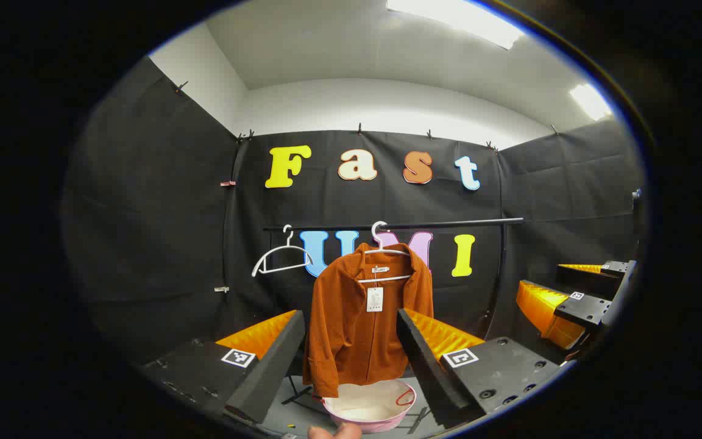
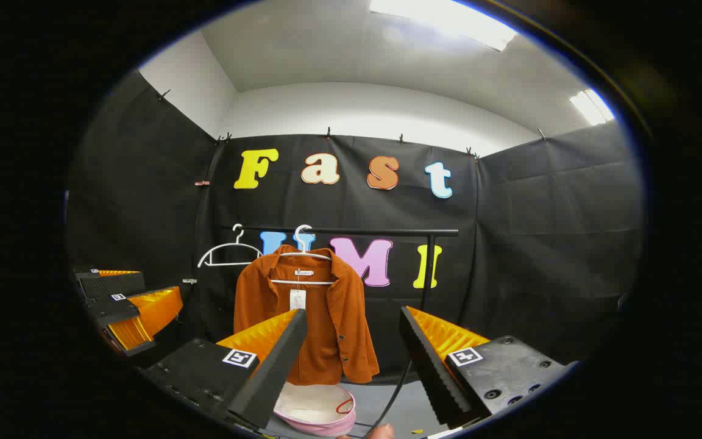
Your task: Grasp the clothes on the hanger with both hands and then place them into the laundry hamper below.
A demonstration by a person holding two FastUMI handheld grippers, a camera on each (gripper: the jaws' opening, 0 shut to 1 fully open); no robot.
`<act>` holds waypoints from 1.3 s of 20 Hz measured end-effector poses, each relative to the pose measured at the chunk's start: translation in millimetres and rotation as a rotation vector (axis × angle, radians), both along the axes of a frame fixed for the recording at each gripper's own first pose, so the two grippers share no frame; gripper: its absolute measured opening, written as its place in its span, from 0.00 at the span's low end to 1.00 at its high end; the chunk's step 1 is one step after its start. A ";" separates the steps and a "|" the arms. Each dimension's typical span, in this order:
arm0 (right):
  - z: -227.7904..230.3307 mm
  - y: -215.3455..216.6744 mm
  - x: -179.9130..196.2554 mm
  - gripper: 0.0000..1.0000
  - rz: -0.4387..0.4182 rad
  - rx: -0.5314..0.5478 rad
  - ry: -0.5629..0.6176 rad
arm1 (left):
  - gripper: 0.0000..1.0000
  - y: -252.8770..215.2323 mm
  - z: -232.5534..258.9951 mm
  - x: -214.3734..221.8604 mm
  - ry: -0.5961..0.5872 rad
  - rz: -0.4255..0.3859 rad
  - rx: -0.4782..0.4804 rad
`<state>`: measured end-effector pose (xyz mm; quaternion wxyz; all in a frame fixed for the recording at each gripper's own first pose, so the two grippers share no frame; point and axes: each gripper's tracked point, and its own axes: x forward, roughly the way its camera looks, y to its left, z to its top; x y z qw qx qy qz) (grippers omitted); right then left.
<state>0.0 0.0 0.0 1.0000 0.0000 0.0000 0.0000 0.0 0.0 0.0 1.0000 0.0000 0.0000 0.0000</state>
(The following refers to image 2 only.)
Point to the row of black binder clips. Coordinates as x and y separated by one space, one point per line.
328 132

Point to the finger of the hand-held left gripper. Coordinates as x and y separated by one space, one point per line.
113 308
110 284

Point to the white pink-rimmed laundry hamper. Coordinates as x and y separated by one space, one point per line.
314 405

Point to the ceiling light panel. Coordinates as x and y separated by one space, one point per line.
592 107
448 18

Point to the black backdrop cloth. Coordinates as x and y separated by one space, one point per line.
540 244

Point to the black clothes rack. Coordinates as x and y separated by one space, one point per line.
387 231

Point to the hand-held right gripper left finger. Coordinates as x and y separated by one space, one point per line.
272 378

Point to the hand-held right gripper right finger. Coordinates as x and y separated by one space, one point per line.
433 375

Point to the white clothes hanger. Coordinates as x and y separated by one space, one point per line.
311 283
229 264

